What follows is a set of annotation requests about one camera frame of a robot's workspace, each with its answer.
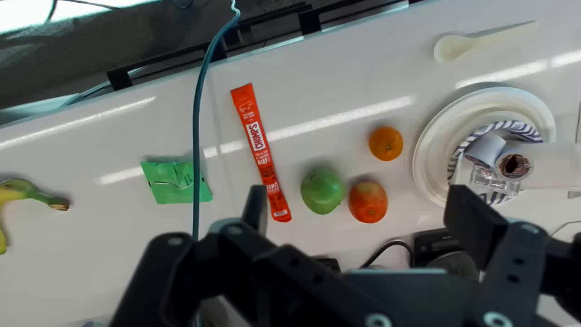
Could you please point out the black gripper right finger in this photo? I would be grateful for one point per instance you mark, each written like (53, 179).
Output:
(514, 266)

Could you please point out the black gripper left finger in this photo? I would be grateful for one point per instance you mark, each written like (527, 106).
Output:
(182, 273)

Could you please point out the black kitchen scale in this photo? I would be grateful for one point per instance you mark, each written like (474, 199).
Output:
(436, 246)

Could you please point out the green crumpled packet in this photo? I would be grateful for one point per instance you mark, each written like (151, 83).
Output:
(173, 181)

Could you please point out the zebra patterned cup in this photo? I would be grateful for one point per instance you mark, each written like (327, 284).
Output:
(514, 128)

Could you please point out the orange stick packet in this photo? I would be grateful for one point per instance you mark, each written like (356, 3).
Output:
(258, 148)

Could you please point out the white round plate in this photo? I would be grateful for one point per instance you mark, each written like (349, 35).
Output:
(436, 143)

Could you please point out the red orange peach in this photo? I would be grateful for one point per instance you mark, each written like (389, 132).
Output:
(367, 201)

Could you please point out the green apple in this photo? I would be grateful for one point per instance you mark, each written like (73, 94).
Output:
(322, 192)

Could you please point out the small orange fruit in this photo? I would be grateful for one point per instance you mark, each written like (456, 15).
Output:
(385, 144)

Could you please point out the yellow banana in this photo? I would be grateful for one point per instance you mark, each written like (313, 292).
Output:
(19, 193)

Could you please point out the white plastic spoon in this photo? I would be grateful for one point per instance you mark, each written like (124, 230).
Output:
(454, 48)

